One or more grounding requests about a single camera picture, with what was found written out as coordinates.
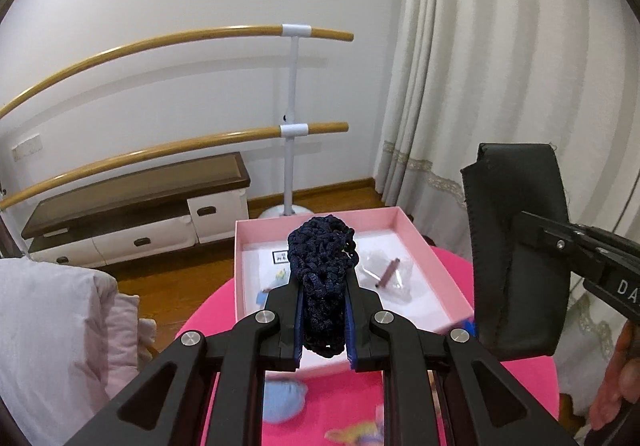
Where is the black leather case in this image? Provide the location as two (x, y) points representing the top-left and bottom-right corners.
(461, 143), (570, 360)

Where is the navy crochet item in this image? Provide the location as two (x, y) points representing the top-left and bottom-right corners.
(288, 214), (359, 358)

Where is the blue cartoon print cloth pouch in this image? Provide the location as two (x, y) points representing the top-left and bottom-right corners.
(255, 268), (290, 307)

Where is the royal blue knitted item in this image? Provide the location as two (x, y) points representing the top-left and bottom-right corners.
(462, 319), (476, 336)

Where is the person's right hand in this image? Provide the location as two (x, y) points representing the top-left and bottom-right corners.
(589, 322), (639, 431)

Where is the clear plastic bag with stick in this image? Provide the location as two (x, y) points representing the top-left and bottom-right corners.
(356, 250), (413, 303)

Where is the pink cardboard box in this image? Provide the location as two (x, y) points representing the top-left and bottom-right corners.
(234, 208), (473, 378)

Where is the light blue knitted ball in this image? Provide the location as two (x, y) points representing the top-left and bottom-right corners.
(262, 379), (308, 424)

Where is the low brown white cabinet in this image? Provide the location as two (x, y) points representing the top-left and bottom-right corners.
(21, 152), (250, 267)

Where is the cream curtain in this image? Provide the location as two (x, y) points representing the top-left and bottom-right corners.
(372, 0), (640, 427)

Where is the lower wooden ballet barre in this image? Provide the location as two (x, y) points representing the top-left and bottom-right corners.
(1, 121), (349, 211)

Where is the wooden ballet barre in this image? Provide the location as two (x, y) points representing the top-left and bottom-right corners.
(1, 121), (349, 211)
(1, 24), (355, 118)

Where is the upper wooden ballet barre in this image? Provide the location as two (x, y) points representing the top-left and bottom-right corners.
(1, 24), (355, 118)

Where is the white barre stand post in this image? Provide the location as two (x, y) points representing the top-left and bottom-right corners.
(259, 24), (311, 218)

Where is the white wall socket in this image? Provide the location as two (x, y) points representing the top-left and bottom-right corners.
(12, 134), (42, 162)

